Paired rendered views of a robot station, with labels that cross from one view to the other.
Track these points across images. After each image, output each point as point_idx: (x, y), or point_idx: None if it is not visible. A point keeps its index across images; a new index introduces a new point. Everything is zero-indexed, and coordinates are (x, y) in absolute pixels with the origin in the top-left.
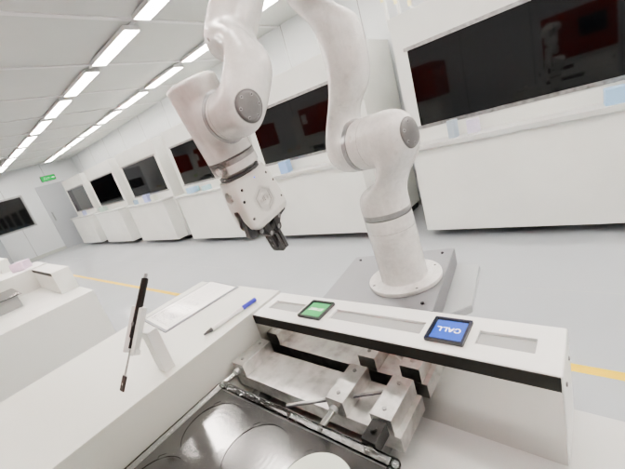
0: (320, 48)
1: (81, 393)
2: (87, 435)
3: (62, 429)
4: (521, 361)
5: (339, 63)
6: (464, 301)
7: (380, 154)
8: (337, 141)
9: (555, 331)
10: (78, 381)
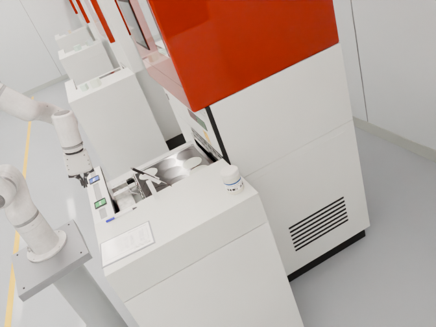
0: None
1: (189, 197)
2: (185, 179)
3: (193, 183)
4: (98, 169)
5: None
6: None
7: (23, 176)
8: (8, 181)
9: None
10: (191, 205)
